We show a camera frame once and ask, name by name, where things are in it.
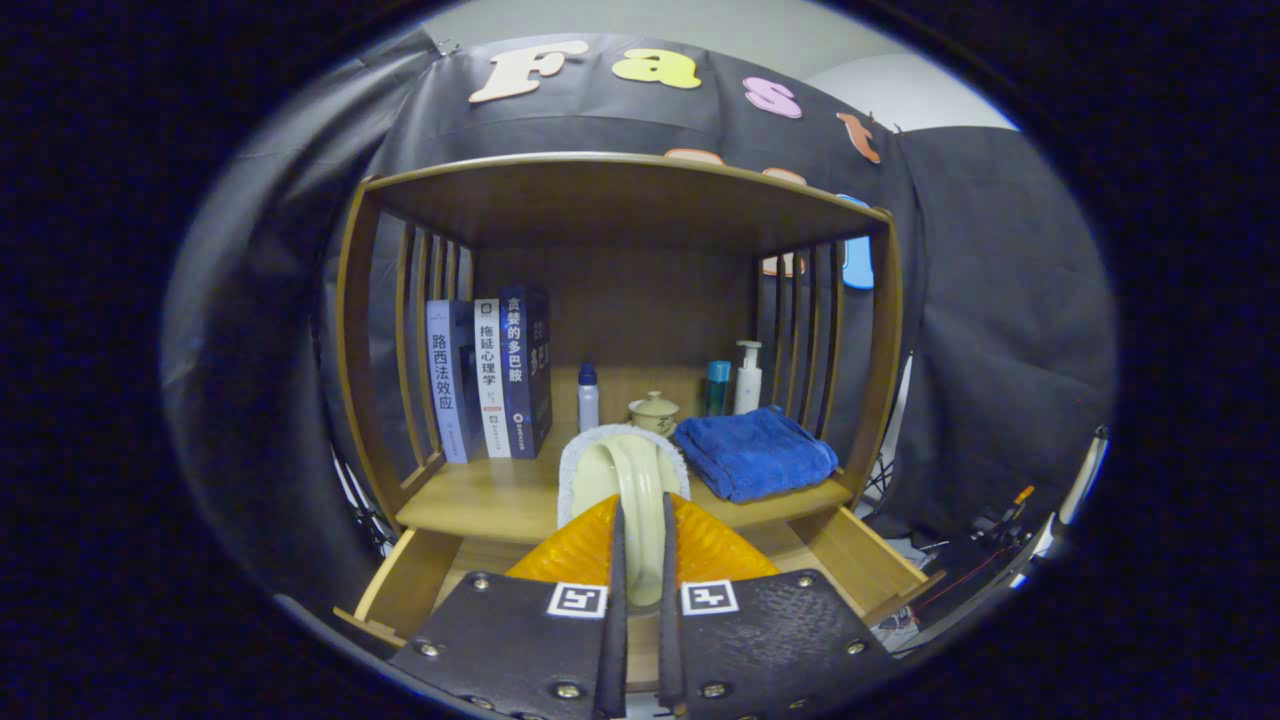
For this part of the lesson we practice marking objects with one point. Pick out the wooden drawer with black knob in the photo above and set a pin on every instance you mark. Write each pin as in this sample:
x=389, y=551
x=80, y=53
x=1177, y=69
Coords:
x=410, y=585

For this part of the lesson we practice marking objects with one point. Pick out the black equipment with orange part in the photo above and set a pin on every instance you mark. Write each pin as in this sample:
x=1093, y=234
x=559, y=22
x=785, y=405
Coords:
x=980, y=560

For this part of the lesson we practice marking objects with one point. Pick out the teal bottle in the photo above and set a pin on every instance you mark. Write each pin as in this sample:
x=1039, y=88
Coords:
x=717, y=390

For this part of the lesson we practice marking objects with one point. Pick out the white pump bottle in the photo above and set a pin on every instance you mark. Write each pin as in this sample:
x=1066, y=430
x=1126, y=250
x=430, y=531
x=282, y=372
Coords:
x=747, y=385

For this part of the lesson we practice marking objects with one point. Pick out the wooden countertop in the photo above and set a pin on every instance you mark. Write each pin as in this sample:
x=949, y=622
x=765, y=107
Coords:
x=500, y=500

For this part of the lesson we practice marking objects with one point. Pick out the black tripod stand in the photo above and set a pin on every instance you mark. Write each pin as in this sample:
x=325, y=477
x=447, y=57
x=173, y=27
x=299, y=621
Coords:
x=890, y=440

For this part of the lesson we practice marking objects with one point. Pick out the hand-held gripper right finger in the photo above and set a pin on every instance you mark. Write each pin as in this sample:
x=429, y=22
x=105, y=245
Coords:
x=668, y=620

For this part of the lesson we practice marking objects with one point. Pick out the dark blue book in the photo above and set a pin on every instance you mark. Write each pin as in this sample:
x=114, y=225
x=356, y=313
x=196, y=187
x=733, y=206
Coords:
x=518, y=375

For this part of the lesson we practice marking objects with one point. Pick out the black backdrop cloth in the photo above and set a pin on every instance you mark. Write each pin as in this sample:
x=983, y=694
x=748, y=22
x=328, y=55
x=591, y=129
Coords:
x=260, y=330

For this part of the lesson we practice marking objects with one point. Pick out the pale green scrub brush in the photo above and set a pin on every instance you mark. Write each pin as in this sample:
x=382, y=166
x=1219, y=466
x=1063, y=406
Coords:
x=640, y=480

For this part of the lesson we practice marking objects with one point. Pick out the white device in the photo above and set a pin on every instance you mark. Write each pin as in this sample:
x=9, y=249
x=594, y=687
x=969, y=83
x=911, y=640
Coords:
x=1085, y=475

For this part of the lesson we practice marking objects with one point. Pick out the folded blue towel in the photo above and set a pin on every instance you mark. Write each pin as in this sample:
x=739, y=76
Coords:
x=755, y=455

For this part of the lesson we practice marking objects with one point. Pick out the white bottle with blue cap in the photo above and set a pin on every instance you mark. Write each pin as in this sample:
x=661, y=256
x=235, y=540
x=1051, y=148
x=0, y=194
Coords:
x=588, y=405

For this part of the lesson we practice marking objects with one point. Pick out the white book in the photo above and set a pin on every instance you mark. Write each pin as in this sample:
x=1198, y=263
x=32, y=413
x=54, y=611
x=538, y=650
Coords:
x=490, y=380

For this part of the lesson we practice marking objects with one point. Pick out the wooden cabinet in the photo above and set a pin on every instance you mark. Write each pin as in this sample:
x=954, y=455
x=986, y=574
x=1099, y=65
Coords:
x=620, y=200

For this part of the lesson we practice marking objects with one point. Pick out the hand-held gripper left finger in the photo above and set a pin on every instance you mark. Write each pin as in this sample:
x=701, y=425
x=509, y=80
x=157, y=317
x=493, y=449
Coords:
x=615, y=620

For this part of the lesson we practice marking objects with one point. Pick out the light blue book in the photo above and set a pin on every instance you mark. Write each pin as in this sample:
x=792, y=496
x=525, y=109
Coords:
x=445, y=385

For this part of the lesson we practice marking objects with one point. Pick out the beige lidded teacup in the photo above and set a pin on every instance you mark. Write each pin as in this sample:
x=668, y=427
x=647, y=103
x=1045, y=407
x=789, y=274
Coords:
x=655, y=415

